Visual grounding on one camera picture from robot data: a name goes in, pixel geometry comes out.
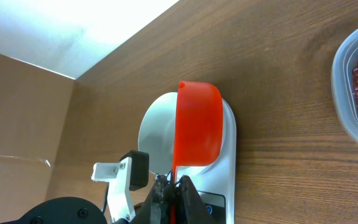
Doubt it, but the left black camera cable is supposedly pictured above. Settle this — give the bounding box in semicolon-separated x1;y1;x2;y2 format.
103;183;110;215

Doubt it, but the clear plastic food container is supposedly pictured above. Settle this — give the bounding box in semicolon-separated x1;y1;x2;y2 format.
331;29;358;143

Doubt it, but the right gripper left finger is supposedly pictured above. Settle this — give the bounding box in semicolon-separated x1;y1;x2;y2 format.
129;175;174;224

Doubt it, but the red plastic measuring scoop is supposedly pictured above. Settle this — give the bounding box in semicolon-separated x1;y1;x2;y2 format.
169;80;224;224

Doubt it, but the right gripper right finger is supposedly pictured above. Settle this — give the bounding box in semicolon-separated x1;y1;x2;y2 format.
175;175;217;224

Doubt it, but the white round bowl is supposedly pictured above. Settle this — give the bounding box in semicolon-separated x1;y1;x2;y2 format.
138;92;231;177

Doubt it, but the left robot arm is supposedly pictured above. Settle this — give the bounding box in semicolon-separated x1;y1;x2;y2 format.
1;197;108;224

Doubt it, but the white digital kitchen scale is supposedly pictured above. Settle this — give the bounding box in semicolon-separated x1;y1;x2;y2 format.
177;101;237;224

